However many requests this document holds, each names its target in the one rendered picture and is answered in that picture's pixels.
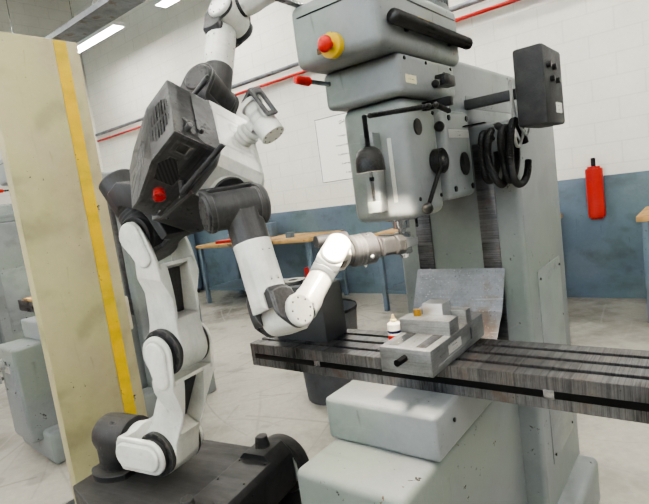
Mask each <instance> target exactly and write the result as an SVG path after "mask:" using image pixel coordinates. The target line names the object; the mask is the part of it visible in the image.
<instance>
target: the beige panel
mask: <svg viewBox="0 0 649 504"><path fill-rule="evenodd" d="M0 150H1V155H2V159H3V164H4V169H5V174H6V178H7V183H8V188H9V193H10V197H11V202H12V207H13V211H14V216H15V221H16V226H17V230H18V235H19V240H20V245H21V249H22V254H23V259H24V264H25V268H26V273H27V278H28V282H29V287H30V292H31V297H32V301H33V306H34V311H35V316H36V320H37V325H38V330H39V335H40V339H41V344H42V349H43V353H44V358H45V363H46V368H47V372H48V377H49V382H50V387H51V391H52V396H53V401H54V406H55V410H56V415H57V420H58V424H59V429H60V434H61V439H62V443H63V448H64V453H65V458H66V462H67V467H68V472H69V476H70V481H71V486H72V491H73V495H74V499H73V500H71V501H69V502H67V503H65V504H76V499H75V494H74V490H73V486H74V485H75V484H77V483H78V482H80V481H82V480H83V479H85V478H86V477H88V476H89V475H91V474H92V471H91V470H92V467H94V466H96V465H97V464H99V458H98V453H97V449H96V448H95V446H94V445H93V443H92V438H91V435H92V430H93V427H94V425H95V424H96V422H97V421H98V420H99V419H100V418H101V417H102V416H104V415H105V414H107V413H110V412H121V413H130V414H136V415H144V416H147V412H146V407H145V401H144V396H143V391H142V385H141V380H140V375H139V369H138V364H137V359H136V354H135V348H134V343H133V338H132V332H131V327H130V322H129V316H128V311H127V306H126V301H125V295H124V290H123V285H122V279H121V274H120V269H119V263H118V258H117V253H116V248H115V242H114V237H113V232H112V226H111V221H110V216H109V210H108V205H107V201H106V199H105V198H104V196H103V195H102V193H101V192H100V190H99V184H100V182H101V180H102V173H101V168H100V163H99V158H98V152H97V147H96V142H95V136H94V131H93V126H92V120H91V115H90V110H89V105H88V99H87V94H86V89H85V83H84V78H83V73H82V67H81V62H80V57H79V52H78V46H77V43H75V42H68V41H61V40H54V39H48V38H41V37H34V36H27V35H20V34H14V33H7V32H0Z"/></svg>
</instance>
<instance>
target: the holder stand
mask: <svg viewBox="0 0 649 504"><path fill-rule="evenodd" d="M304 280H305V277H295V278H289V279H285V280H284V284H285V285H287V286H289V287H291V288H292V290H293V291H294V292H296V291H297V290H298V289H299V288H300V286H301V285H302V284H303V282H304ZM346 332H347V327H346V320H345V313H344V305H343V298H342V291H341V283H340V280H334V281H333V282H332V284H331V286H330V288H329V290H328V292H327V294H326V295H325V297H324V300H323V303H322V306H321V308H320V310H319V311H318V313H317V315H316V317H315V318H313V320H312V321H311V323H310V324H309V326H308V328H307V329H304V330H301V331H299V332H296V333H293V334H290V335H284V336H278V338H279V339H291V340H302V341H313V342H325V343H328V342H330V341H331V340H333V339H335V338H337V337H339V336H340V335H342V334H344V333H346Z"/></svg>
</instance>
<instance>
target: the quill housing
mask: <svg viewBox="0 0 649 504"><path fill-rule="evenodd" d="M422 102H425V100H417V99H409V98H395V99H391V100H388V101H384V102H380V103H376V104H372V105H368V106H364V107H360V108H356V109H352V110H350V111H349V112H348V113H347V114H346V116H345V127H346V134H347V142H348V150H349V157H350V165H351V173H352V180H353V188H354V196H355V203H356V211H357V216H358V218H359V220H360V221H362V222H366V223H369V222H381V221H392V220H404V219H414V218H417V217H421V216H425V215H429V214H425V213H423V211H422V206H423V205H424V204H425V203H427V202H428V198H429V195H430V192H431V189H432V185H433V182H434V179H435V176H436V174H435V173H434V172H433V171H432V170H431V167H430V163H429V156H430V153H431V151H432V150H433V149H436V148H437V143H436V134H435V129H434V116H433V115H434V112H433V110H430V111H422V110H418V111H412V112H405V113H399V114H393V115H389V116H388V115H387V116H383V117H382V116H381V117H376V118H375V117H374V118H371V119H369V118H368V117H367V121H368V123H367V124H368V131H369V133H370V132H378V133H379V135H380V143H381V151H382V154H383V157H384V159H385V168H386V170H384V176H385V184H386V192H387V200H388V209H389V210H388V211H385V212H379V213H369V207H368V202H369V200H368V192H367V184H366V176H365V173H360V174H356V166H355V160H356V155H357V152H358V151H359V150H360V149H361V148H362V146H361V144H360V136H359V135H361V134H364V131H363V124H362V118H361V116H362V115H363V114H366V115H367V114H368V113H373V112H377V111H378V112H380V111H384V110H385V111H386V110H390V109H391V110H392V109H396V108H402V107H408V106H414V105H420V104H421V103H422ZM442 196H443V194H442V189H441V180H440V178H439V181H438V185H437V188H436V191H435V194H434V198H433V201H432V205H433V207H434V210H433V212H432V213H436V212H438V211H439V210H441V208H442V206H443V198H442ZM432 213H431V214H432Z"/></svg>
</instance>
